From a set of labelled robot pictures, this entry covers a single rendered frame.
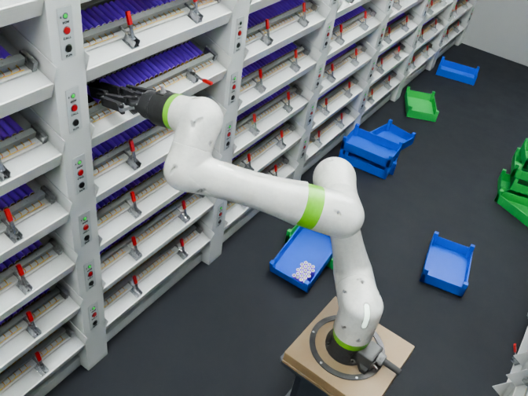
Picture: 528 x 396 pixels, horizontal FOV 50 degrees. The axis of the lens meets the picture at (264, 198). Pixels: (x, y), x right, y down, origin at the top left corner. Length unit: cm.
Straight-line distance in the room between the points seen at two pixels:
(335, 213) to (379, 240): 145
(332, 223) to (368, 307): 39
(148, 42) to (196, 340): 119
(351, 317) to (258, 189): 56
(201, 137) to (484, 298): 182
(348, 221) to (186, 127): 47
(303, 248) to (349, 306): 91
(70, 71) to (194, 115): 32
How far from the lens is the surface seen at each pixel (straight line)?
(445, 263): 289
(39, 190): 166
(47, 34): 138
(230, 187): 138
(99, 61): 151
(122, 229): 189
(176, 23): 173
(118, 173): 177
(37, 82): 142
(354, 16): 308
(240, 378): 221
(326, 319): 200
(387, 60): 375
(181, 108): 138
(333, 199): 144
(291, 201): 141
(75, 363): 222
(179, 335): 231
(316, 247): 262
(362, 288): 179
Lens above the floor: 185
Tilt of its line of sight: 39 degrees down
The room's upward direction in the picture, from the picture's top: 10 degrees clockwise
